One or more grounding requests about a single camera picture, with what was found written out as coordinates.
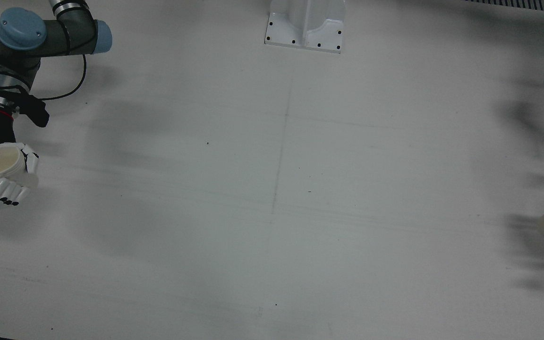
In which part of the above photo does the grey ribbed floor panel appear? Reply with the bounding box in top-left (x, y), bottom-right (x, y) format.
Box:
top-left (463, 0), bottom-right (544, 11)

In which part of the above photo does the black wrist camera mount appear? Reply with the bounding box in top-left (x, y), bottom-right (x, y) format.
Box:
top-left (14, 92), bottom-right (50, 128)

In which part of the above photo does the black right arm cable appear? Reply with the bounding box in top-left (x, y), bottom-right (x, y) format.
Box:
top-left (0, 19), bottom-right (87, 114)

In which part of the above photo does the white metal pedestal base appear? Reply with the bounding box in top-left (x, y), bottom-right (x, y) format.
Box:
top-left (264, 0), bottom-right (347, 54)

